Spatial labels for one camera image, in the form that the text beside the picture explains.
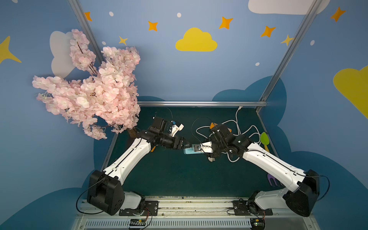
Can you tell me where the aluminium front rail frame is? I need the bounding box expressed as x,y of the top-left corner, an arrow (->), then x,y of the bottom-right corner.
72,196 -> 320,230

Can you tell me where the white cord of teal strip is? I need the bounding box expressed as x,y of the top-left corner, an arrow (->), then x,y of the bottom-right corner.
205,149 -> 241,163

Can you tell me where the pink cherry blossom tree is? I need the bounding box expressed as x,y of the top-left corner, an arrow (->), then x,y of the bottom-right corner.
32,29 -> 140,140

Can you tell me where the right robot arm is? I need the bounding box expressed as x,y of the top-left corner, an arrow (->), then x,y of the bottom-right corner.
209,125 -> 320,217

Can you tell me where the right controller board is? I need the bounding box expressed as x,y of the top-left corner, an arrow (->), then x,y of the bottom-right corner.
250,218 -> 265,230

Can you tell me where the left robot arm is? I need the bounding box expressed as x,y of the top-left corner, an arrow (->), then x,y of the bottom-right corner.
87,117 -> 191,216

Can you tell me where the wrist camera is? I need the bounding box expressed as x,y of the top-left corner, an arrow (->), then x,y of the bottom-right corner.
193,141 -> 213,153
169,121 -> 184,137

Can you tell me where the white cord of far strip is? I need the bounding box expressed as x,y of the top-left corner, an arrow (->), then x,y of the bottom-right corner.
196,106 -> 262,144

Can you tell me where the controller board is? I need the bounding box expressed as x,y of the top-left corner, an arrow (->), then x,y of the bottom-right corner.
128,219 -> 147,230
250,218 -> 265,230

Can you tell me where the left controller board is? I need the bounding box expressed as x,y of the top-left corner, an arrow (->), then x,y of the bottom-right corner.
128,219 -> 147,230

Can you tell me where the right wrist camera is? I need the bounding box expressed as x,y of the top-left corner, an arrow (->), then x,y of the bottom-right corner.
193,141 -> 213,153

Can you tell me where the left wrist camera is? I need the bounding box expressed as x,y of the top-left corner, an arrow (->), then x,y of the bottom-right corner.
169,121 -> 184,137

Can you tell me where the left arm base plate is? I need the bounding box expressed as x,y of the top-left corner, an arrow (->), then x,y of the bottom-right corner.
119,200 -> 159,217

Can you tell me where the teal power strip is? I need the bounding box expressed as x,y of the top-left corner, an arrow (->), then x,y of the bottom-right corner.
184,144 -> 205,155

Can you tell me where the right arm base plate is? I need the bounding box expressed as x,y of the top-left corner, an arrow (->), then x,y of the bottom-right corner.
232,199 -> 273,216

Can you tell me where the green toy shovel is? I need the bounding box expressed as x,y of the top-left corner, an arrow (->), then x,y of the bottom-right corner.
260,132 -> 270,152

